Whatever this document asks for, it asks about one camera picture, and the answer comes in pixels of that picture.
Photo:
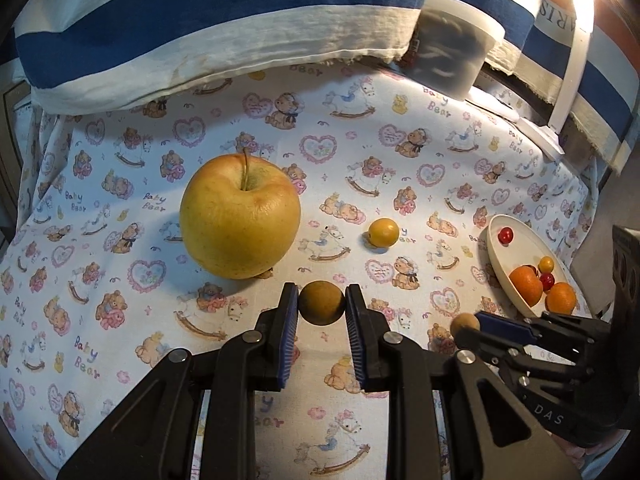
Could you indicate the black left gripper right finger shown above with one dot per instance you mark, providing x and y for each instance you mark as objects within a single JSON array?
[{"x": 448, "y": 414}]

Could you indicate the yellow kumquat front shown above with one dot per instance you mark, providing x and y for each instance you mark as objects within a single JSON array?
[{"x": 546, "y": 265}]

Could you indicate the yellow apple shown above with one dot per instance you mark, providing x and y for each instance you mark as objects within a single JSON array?
[{"x": 239, "y": 216}]

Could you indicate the brown-green round fruit front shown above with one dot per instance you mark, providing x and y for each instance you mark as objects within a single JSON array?
[{"x": 463, "y": 321}]

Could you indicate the cream round plate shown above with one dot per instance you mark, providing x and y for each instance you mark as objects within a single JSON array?
[{"x": 526, "y": 249}]

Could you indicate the yellow kumquat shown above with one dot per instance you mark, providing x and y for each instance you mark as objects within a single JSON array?
[
  {"x": 383, "y": 233},
  {"x": 546, "y": 265}
]

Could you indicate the white remote control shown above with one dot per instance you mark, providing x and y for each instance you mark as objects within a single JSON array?
[{"x": 486, "y": 101}]

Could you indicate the large front orange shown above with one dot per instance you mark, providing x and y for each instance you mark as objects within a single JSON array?
[{"x": 561, "y": 299}]

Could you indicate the striped Paris blanket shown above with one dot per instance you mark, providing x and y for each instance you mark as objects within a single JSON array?
[{"x": 87, "y": 56}]

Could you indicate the right hand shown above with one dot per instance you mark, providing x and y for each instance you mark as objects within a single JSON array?
[{"x": 595, "y": 458}]

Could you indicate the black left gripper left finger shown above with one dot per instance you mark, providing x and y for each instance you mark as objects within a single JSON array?
[{"x": 189, "y": 398}]

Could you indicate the small red fruit in plate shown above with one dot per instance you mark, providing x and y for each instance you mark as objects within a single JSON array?
[{"x": 547, "y": 281}]

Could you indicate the red cherry tomato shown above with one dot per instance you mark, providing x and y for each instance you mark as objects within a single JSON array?
[{"x": 505, "y": 236}]

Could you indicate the clear plastic lidded jar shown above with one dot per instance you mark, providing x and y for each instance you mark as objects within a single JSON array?
[{"x": 454, "y": 39}]

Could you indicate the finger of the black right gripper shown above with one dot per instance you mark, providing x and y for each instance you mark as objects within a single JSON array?
[
  {"x": 498, "y": 326},
  {"x": 505, "y": 359}
]

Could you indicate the brown-green round fruit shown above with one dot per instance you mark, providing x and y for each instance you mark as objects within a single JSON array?
[
  {"x": 463, "y": 321},
  {"x": 320, "y": 303}
]

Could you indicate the baby bear print cloth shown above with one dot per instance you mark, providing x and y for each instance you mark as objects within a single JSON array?
[{"x": 174, "y": 224}]

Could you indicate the yellow kumquat centre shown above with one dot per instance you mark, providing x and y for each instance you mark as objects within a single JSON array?
[{"x": 383, "y": 233}]

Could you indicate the white desk lamp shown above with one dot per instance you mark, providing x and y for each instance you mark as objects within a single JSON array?
[{"x": 579, "y": 57}]

